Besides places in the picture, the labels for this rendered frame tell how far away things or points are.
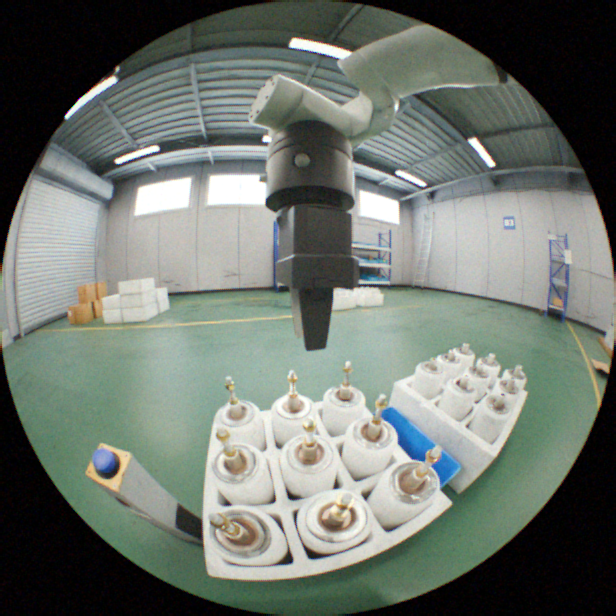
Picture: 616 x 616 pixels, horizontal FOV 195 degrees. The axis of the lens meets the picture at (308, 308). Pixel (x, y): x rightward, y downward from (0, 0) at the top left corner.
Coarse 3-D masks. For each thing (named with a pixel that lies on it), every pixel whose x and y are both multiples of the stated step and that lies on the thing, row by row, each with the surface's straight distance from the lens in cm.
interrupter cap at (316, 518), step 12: (312, 504) 28; (324, 504) 28; (360, 504) 29; (312, 516) 28; (324, 516) 28; (348, 516) 28; (360, 516) 28; (312, 528) 27; (324, 528) 28; (336, 528) 28; (348, 528) 28; (360, 528) 28; (324, 540) 27; (336, 540) 27; (348, 540) 27
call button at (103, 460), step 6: (96, 450) 34; (102, 450) 33; (108, 450) 32; (96, 456) 33; (102, 456) 32; (108, 456) 31; (96, 462) 32; (102, 462) 31; (108, 462) 31; (114, 462) 32; (96, 468) 32; (102, 468) 31; (108, 468) 31
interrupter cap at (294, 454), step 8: (296, 440) 34; (320, 440) 34; (288, 448) 33; (296, 448) 33; (320, 448) 33; (328, 448) 33; (288, 456) 32; (296, 456) 32; (320, 456) 32; (328, 456) 32; (296, 464) 31; (304, 464) 31; (312, 464) 31; (320, 464) 31; (328, 464) 31; (304, 472) 30; (312, 472) 30
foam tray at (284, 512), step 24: (264, 432) 52; (264, 456) 41; (336, 480) 42; (216, 504) 38; (288, 504) 36; (432, 504) 40; (288, 528) 35; (408, 528) 38; (312, 552) 45; (360, 552) 35; (216, 576) 37; (240, 576) 36; (264, 576) 35; (288, 576) 35
